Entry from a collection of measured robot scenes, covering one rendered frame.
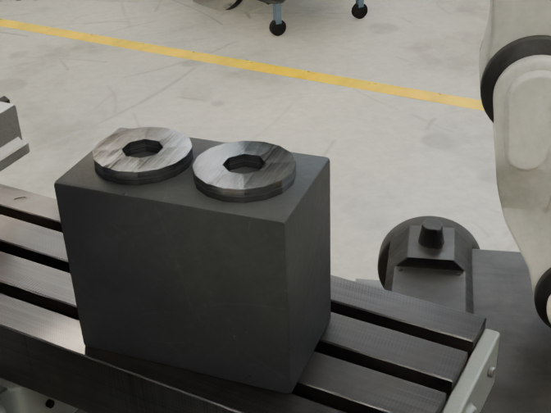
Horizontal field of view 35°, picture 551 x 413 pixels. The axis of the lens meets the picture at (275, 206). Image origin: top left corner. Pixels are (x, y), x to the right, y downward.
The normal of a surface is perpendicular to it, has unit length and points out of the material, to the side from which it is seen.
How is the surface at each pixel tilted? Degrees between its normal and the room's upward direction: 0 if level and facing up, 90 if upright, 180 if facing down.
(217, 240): 90
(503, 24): 90
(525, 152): 90
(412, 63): 0
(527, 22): 90
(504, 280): 0
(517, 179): 115
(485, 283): 0
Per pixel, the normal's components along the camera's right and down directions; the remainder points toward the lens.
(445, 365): -0.04, -0.86
